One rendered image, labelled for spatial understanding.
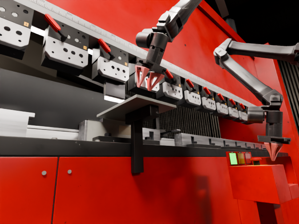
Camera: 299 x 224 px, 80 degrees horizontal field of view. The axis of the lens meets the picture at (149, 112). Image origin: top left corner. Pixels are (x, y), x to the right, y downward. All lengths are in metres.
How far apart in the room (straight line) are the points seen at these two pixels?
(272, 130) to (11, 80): 1.32
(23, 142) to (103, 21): 0.65
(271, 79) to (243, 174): 2.08
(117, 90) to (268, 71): 2.28
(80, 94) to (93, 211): 0.90
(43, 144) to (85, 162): 0.12
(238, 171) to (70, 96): 1.06
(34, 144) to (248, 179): 0.70
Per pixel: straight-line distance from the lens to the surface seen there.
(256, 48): 1.09
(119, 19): 1.03
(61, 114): 1.25
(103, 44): 0.82
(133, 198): 0.65
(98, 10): 0.98
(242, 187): 0.81
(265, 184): 0.77
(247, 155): 0.96
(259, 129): 2.67
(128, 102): 0.56
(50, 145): 0.53
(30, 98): 1.24
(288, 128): 2.60
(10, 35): 0.74
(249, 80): 0.98
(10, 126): 0.65
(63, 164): 0.54
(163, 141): 1.29
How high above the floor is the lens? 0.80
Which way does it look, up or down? 17 degrees up
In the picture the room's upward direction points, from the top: 2 degrees counter-clockwise
